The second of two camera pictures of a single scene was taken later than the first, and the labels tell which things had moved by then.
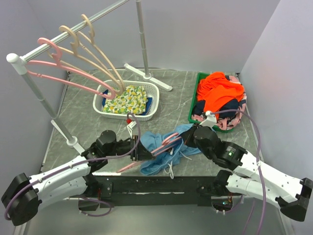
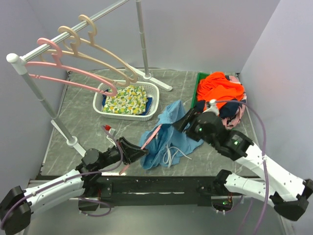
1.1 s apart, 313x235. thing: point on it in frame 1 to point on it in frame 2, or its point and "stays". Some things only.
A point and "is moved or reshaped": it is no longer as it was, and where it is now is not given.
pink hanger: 167,143 to 143,146
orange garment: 214,88 stays
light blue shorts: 167,149 is moved or reshaped
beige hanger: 122,91 to 91,42
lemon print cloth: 133,100 stays
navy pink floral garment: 230,113 stays
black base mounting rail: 147,191 stays
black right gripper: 187,135 to 180,123
